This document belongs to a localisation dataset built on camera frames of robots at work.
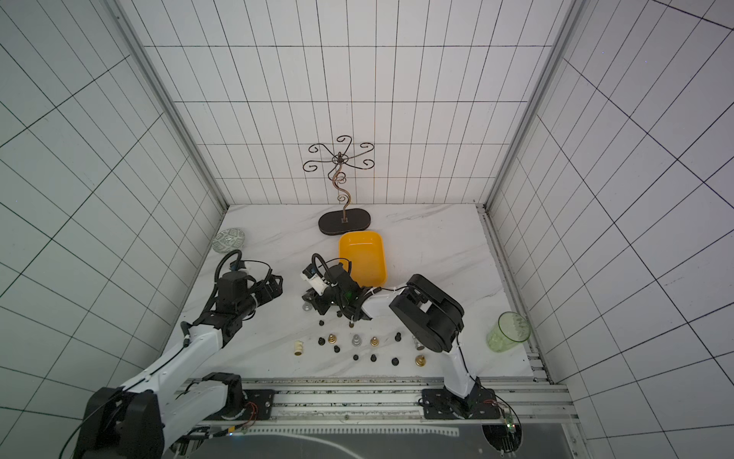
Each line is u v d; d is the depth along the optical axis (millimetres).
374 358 802
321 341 833
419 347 813
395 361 794
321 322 871
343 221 1134
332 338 832
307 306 896
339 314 896
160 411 422
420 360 790
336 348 814
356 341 820
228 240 1065
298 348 814
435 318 515
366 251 1043
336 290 717
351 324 874
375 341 824
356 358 811
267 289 772
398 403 744
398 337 833
